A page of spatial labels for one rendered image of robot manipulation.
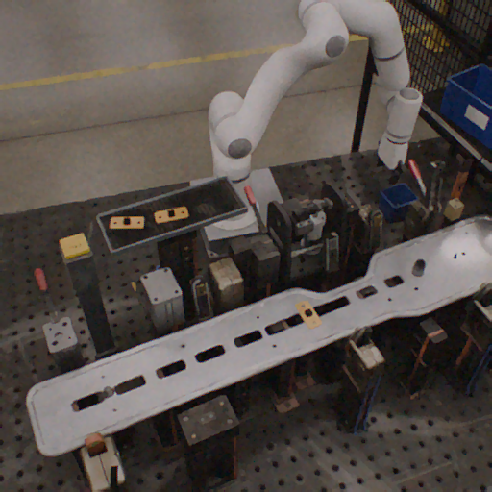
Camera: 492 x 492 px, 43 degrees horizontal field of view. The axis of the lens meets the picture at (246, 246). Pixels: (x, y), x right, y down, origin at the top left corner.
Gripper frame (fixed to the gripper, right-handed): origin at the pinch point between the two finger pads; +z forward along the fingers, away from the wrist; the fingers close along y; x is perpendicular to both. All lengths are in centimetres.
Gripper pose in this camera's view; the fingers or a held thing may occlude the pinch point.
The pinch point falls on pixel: (386, 172)
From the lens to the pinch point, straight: 221.6
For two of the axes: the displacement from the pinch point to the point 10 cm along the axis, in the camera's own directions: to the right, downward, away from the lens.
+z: -0.5, 6.7, 7.4
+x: 9.4, -2.2, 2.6
